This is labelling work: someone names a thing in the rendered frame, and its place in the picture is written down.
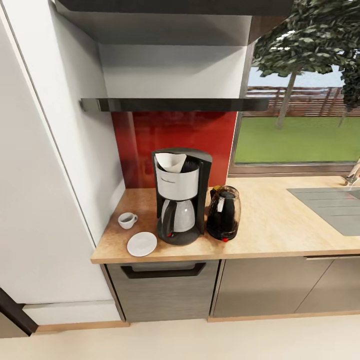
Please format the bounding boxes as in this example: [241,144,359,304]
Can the bottle of coffee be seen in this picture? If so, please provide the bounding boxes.
[210,185,221,200]

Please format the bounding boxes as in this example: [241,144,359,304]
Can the saucer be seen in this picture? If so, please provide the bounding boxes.
[127,232,157,257]

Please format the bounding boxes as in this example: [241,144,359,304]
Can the coffee cup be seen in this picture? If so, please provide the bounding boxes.
[118,212,138,230]

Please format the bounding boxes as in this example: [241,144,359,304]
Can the electric kettle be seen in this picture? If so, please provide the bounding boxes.
[206,185,241,241]

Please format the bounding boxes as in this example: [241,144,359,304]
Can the paper coffee filter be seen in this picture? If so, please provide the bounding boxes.
[155,153,187,174]

